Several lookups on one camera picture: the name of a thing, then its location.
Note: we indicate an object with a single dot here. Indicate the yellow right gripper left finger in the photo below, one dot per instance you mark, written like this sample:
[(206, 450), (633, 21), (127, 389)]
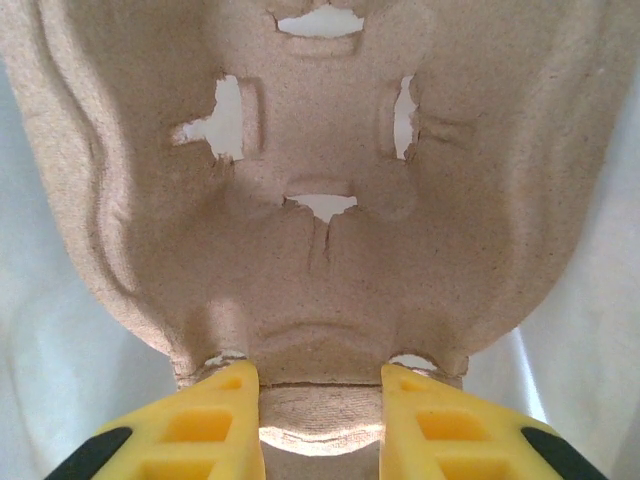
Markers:
[(200, 430)]

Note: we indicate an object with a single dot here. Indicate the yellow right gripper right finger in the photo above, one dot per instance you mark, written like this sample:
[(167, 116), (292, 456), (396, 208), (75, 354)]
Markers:
[(440, 430)]

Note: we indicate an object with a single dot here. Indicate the brown pulp cup carrier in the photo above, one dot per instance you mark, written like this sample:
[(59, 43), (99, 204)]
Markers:
[(325, 150)]

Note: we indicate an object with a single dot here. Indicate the flower-print paper gift bag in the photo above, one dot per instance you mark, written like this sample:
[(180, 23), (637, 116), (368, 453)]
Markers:
[(50, 375)]

